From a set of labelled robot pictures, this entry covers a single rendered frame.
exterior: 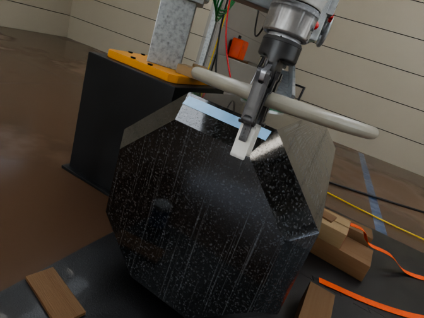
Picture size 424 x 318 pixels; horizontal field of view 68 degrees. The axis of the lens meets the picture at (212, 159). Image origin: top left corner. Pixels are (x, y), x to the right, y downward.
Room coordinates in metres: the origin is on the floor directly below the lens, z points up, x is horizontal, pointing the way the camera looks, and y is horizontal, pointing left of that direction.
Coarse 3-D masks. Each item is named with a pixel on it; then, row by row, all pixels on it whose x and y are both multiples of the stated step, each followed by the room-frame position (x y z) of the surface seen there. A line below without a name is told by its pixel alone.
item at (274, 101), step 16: (208, 80) 0.69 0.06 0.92; (224, 80) 0.66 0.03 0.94; (240, 96) 0.64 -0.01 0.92; (272, 96) 0.61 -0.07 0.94; (288, 112) 0.61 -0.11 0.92; (304, 112) 0.60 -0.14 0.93; (320, 112) 0.61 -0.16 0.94; (336, 128) 0.62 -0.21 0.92; (352, 128) 0.64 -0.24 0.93; (368, 128) 0.67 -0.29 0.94
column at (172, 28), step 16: (160, 0) 1.84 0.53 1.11; (176, 0) 1.85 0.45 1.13; (160, 16) 1.84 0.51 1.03; (176, 16) 1.85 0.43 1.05; (192, 16) 1.86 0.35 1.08; (160, 32) 1.84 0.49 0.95; (176, 32) 1.85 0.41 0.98; (160, 48) 1.84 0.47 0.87; (176, 48) 1.86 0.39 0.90; (160, 64) 1.85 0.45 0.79; (176, 64) 1.86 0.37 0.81
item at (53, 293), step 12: (36, 276) 0.89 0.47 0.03; (48, 276) 0.91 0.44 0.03; (60, 276) 0.93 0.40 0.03; (36, 288) 0.84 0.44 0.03; (48, 288) 0.86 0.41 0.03; (60, 288) 0.87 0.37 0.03; (48, 300) 0.81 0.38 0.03; (60, 300) 0.83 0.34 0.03; (72, 300) 0.84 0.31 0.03; (48, 312) 0.77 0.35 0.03; (60, 312) 0.78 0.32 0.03; (72, 312) 0.80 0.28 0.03; (84, 312) 0.81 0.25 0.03
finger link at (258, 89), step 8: (256, 72) 0.57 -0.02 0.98; (256, 80) 0.58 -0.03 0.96; (264, 80) 0.57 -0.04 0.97; (256, 88) 0.58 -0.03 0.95; (264, 88) 0.57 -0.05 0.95; (256, 96) 0.57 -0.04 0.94; (248, 104) 0.58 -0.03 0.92; (256, 104) 0.57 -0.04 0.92; (248, 112) 0.57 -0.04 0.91; (256, 112) 0.57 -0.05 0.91
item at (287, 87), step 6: (288, 66) 1.49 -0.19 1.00; (294, 66) 1.35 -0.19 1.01; (282, 72) 1.38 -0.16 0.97; (288, 72) 1.41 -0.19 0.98; (294, 72) 1.28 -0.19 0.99; (282, 78) 1.31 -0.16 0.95; (288, 78) 1.32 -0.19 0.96; (294, 78) 1.21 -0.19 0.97; (282, 84) 1.25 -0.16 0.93; (288, 84) 1.25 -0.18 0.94; (294, 84) 1.15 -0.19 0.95; (282, 90) 1.19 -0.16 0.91; (288, 90) 1.18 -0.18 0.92; (294, 90) 1.10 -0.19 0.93; (288, 96) 1.12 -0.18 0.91; (294, 96) 1.06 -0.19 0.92
